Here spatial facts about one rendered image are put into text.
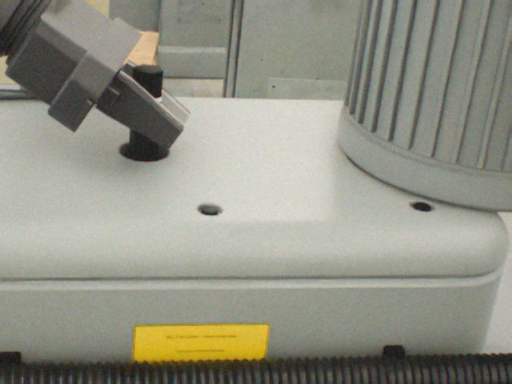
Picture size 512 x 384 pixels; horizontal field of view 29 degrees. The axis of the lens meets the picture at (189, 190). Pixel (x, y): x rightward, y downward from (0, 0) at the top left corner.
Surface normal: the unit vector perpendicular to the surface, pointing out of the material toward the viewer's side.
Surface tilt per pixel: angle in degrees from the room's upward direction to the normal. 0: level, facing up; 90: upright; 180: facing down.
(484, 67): 90
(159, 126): 90
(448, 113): 90
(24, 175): 0
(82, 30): 30
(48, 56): 90
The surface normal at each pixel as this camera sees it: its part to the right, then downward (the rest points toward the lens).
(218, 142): 0.07, -0.89
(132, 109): -0.16, 0.43
